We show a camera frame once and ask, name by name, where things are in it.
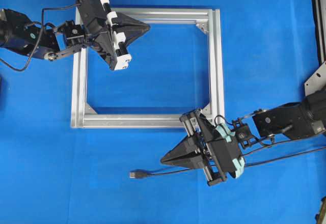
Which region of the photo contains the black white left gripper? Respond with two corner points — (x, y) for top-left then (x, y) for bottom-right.
(76, 0), (150, 71)

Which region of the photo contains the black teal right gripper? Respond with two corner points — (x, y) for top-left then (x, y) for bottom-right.
(161, 109), (245, 186)

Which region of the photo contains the black USB cable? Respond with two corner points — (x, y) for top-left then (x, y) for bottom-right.
(129, 145), (326, 180)

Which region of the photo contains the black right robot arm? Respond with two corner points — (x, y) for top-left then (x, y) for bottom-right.
(160, 87), (325, 186)

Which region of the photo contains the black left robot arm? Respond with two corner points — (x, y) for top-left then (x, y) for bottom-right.
(1, 0), (150, 71)

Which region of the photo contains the olive object at bottom right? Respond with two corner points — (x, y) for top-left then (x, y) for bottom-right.
(315, 196), (326, 224)

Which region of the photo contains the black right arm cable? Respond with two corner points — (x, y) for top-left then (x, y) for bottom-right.
(215, 115), (288, 158)

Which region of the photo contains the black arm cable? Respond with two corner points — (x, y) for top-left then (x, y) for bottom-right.
(215, 115), (288, 158)
(0, 3), (82, 72)

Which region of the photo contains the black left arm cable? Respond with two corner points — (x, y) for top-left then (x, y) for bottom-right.
(0, 3), (82, 72)

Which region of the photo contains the grey metal bracket plate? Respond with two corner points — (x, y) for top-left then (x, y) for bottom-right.
(304, 62), (326, 96)

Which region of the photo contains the black metal stand rail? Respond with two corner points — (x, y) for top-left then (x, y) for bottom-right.
(311, 0), (325, 66)

